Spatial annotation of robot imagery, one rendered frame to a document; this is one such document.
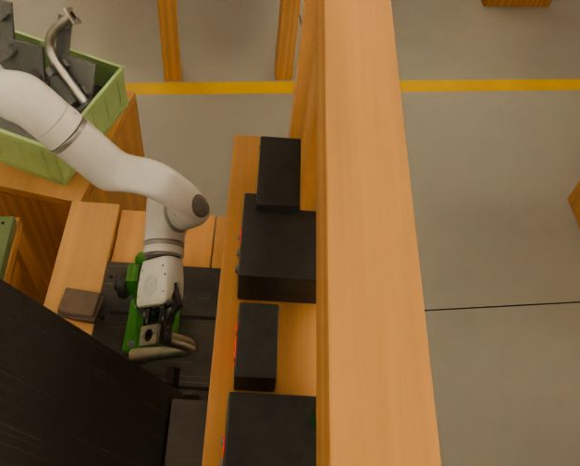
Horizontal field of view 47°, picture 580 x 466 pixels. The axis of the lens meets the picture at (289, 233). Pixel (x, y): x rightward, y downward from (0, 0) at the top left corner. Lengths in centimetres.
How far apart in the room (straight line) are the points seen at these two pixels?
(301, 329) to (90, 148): 54
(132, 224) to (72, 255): 19
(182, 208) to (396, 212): 71
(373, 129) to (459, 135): 290
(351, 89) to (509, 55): 349
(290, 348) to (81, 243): 103
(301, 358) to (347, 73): 44
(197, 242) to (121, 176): 64
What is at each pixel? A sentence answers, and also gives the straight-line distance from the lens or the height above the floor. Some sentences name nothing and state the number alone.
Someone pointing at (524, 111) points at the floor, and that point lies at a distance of 391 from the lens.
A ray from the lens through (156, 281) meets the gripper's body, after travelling 135.
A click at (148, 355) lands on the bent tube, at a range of 155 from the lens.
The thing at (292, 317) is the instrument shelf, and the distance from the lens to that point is 104.
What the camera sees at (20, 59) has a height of 99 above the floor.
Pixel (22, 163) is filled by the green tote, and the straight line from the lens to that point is 224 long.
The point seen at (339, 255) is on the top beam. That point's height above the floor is 194.
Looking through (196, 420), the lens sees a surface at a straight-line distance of 129.
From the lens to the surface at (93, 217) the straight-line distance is 197.
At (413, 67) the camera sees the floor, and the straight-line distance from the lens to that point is 394.
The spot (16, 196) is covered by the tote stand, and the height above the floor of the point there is 75.
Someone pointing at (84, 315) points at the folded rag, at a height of 93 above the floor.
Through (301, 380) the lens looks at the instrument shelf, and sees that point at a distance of 100.
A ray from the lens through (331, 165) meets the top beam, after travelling 70.
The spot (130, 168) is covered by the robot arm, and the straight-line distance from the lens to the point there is 132.
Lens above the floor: 246
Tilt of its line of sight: 54 degrees down
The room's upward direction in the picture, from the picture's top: 8 degrees clockwise
